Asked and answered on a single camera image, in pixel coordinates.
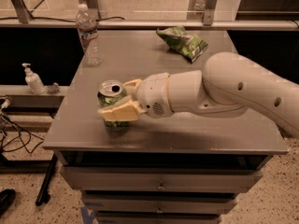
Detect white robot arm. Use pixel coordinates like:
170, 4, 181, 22
98, 52, 299, 136

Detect white pump dispenser bottle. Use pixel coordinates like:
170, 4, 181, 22
22, 63, 46, 95

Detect green soda can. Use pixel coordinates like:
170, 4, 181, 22
97, 79, 128, 132

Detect low grey shelf ledge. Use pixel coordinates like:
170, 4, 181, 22
0, 85, 68, 108

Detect grey drawer cabinet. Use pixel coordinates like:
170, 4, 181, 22
43, 30, 288, 224

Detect metal railing frame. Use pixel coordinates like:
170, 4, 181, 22
1, 0, 298, 31

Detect small crumpled foil object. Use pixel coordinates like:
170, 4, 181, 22
48, 82, 60, 94

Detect black shoe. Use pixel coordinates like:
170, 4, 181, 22
0, 189, 16, 216

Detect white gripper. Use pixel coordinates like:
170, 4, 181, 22
97, 73, 174, 121

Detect black cables on floor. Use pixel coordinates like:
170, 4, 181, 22
0, 96, 46, 156

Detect clear plastic water bottle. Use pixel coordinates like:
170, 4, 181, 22
76, 4, 103, 66

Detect black metal stand leg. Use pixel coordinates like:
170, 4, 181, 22
36, 155, 58, 206

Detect green chip bag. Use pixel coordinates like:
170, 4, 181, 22
156, 26, 208, 63

